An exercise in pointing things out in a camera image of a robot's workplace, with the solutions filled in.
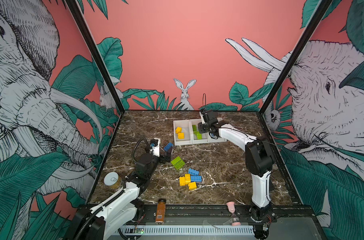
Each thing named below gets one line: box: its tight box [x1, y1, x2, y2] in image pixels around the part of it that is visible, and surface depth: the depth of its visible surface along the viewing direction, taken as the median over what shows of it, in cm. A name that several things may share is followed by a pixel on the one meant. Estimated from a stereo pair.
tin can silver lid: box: [103, 172, 122, 189], surface depth 81 cm
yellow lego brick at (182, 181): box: [179, 176, 186, 186], surface depth 85 cm
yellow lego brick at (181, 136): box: [177, 132, 185, 140], surface depth 106 cm
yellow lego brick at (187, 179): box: [185, 173, 191, 185], surface depth 86 cm
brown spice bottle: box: [155, 198, 166, 225], surface depth 73 cm
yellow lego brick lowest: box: [188, 181, 197, 191], surface depth 83 cm
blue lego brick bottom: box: [191, 175, 203, 182], surface depth 86 cm
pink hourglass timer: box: [226, 201, 241, 227], surface depth 74 cm
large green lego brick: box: [170, 156, 186, 170], surface depth 93 cm
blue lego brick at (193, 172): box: [188, 168, 199, 176], surface depth 88 cm
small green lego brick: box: [196, 131, 203, 140], surface depth 106 cm
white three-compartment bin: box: [173, 118, 228, 146], surface depth 106 cm
